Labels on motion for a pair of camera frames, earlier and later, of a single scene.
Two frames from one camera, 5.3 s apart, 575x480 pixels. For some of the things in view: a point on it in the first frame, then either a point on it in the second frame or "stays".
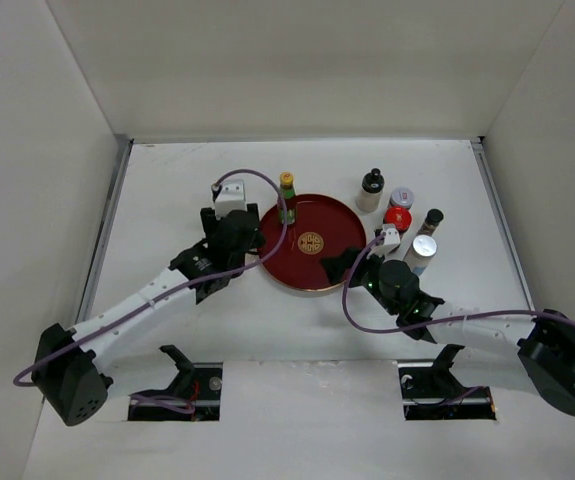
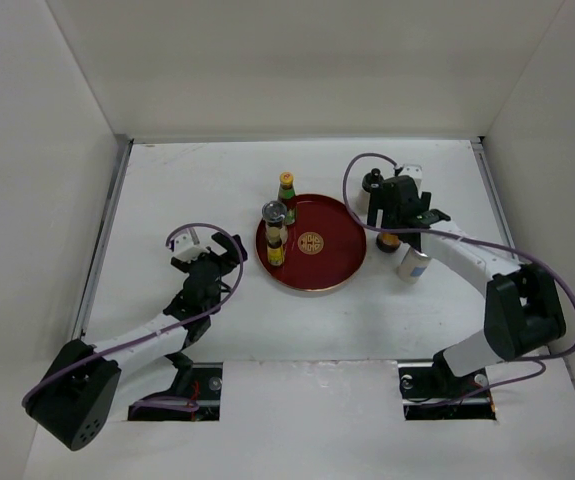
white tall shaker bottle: x=420 y=252 stays
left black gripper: x=212 y=222 → x=227 y=243
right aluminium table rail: x=507 y=226 stays
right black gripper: x=336 y=265 → x=426 y=198
